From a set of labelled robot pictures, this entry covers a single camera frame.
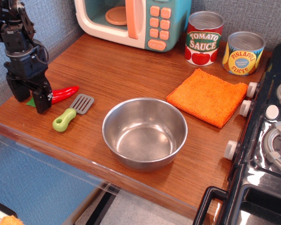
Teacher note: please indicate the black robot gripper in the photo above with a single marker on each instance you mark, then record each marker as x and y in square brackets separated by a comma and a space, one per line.
[26, 75]

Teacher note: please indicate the red toy chili pepper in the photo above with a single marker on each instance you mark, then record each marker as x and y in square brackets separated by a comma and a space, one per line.
[58, 95]

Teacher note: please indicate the green handled grey toy spatula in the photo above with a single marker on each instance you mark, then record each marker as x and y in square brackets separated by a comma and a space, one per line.
[80, 105]

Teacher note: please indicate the black toy stove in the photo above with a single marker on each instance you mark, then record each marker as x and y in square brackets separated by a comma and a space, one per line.
[253, 196]

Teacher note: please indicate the white stove knob middle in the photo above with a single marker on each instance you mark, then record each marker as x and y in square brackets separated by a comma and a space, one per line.
[244, 108]

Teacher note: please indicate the clear acrylic barrier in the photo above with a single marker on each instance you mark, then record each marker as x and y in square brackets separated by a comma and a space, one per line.
[45, 185]

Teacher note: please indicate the white stove knob lower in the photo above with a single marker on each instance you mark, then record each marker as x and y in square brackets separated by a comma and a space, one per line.
[230, 149]

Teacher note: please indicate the silver metal pot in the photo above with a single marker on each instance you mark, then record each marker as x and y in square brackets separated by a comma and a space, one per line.
[144, 134]

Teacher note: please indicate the pineapple slices can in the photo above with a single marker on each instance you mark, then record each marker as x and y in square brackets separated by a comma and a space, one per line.
[243, 52]

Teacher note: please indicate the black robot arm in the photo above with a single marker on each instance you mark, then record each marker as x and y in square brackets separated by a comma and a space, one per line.
[16, 29]

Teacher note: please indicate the white stove knob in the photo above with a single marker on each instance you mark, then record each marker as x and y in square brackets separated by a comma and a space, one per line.
[244, 108]
[251, 89]
[230, 149]

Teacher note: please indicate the orange fuzzy object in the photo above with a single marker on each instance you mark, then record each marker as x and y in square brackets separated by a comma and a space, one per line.
[11, 220]

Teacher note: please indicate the tomato sauce can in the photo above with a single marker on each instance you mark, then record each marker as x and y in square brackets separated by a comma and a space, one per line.
[203, 37]

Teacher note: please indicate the white stove knob upper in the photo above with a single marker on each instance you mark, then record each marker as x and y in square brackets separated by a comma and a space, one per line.
[251, 89]

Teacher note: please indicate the toy microwave oven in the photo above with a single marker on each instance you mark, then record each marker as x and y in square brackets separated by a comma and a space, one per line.
[154, 25]

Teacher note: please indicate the orange folded cloth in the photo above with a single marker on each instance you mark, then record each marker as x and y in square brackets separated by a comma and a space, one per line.
[208, 97]

